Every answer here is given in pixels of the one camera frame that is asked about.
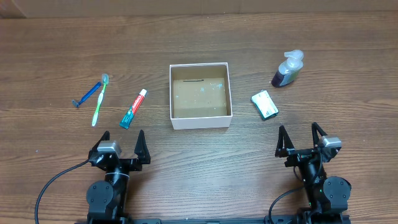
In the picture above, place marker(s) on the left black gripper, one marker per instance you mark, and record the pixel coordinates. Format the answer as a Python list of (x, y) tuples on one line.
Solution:
[(141, 151)]

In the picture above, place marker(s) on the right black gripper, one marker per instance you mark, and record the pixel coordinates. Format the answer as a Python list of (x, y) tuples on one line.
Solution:
[(298, 155)]

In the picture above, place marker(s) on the red green toothpaste tube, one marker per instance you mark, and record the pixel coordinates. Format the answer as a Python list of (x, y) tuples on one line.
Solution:
[(129, 116)]

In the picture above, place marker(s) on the green soap bar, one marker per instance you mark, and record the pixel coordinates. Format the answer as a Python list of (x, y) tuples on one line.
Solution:
[(265, 105)]

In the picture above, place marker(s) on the clear pump soap bottle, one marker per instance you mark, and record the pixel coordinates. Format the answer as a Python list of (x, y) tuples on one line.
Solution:
[(288, 69)]

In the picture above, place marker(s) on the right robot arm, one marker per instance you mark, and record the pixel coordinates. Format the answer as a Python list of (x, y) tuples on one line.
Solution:
[(327, 196)]

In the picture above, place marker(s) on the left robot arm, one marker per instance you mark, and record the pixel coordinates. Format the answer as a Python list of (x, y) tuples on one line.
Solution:
[(107, 198)]

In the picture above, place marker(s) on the blue disposable razor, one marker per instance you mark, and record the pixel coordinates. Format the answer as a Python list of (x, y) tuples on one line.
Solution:
[(86, 96)]

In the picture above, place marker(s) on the green white toothbrush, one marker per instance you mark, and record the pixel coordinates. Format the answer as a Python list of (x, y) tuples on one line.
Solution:
[(105, 80)]

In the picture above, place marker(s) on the white cardboard box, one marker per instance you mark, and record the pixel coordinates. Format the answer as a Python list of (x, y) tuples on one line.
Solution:
[(200, 95)]

